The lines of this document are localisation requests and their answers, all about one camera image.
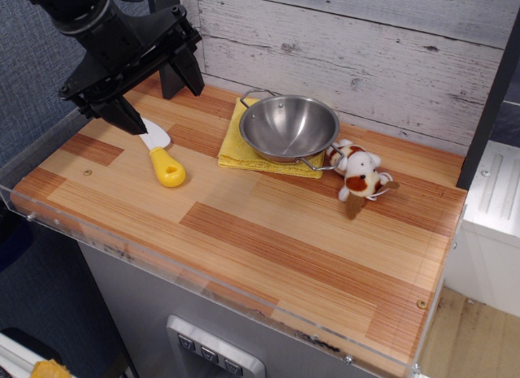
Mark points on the white brown plush dog toy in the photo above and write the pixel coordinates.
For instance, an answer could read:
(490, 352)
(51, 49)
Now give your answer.
(362, 179)

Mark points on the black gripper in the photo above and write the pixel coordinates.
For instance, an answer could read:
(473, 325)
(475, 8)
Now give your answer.
(120, 52)

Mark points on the yellow black object bottom left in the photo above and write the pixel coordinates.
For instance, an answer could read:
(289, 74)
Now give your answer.
(22, 355)

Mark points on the grey control panel with buttons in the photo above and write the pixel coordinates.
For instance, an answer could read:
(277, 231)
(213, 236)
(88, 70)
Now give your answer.
(233, 361)

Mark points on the dark grey right post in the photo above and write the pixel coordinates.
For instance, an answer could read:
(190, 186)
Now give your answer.
(496, 96)

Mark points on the yellow folded cloth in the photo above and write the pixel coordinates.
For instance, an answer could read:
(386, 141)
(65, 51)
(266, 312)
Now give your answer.
(237, 154)

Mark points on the white aluminium rail block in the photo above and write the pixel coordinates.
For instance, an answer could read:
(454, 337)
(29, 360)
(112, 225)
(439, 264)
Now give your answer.
(484, 262)

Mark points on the dark grey vertical post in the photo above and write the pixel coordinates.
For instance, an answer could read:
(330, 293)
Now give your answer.
(171, 83)

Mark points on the yellow white toy knife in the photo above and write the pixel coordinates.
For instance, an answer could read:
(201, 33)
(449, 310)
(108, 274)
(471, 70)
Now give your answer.
(169, 172)

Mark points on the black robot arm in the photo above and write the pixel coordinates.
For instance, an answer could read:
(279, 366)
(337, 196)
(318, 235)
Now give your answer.
(69, 4)

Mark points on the clear acrylic table guard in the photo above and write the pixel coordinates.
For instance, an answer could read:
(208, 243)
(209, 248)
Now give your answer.
(267, 263)

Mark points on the stainless steel bowl with handles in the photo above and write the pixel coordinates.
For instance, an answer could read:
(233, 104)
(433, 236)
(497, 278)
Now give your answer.
(290, 128)

